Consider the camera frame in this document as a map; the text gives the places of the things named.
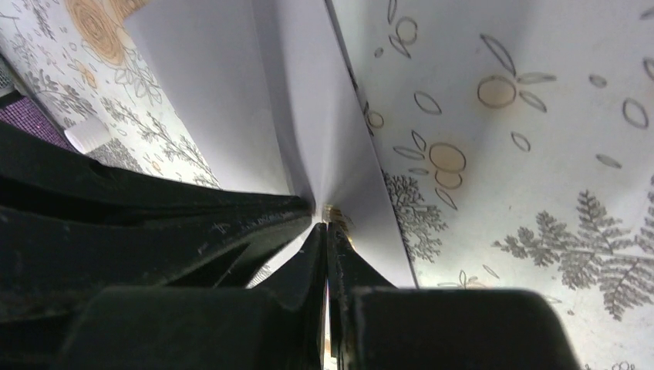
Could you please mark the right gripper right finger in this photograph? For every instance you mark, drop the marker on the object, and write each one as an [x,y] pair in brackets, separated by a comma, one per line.
[376,325]

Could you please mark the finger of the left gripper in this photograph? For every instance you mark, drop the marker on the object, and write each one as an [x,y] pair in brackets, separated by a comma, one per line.
[40,178]
[51,267]

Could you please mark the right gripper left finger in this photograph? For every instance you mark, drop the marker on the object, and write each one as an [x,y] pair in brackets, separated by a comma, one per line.
[277,324]

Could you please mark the small white bottle cap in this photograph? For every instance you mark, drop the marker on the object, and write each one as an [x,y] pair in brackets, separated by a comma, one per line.
[88,135]

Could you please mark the purple glitter microphone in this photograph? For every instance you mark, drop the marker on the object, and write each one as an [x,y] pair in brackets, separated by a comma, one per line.
[24,114]

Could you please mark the floral table mat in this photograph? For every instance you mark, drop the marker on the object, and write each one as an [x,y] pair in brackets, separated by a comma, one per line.
[515,138]

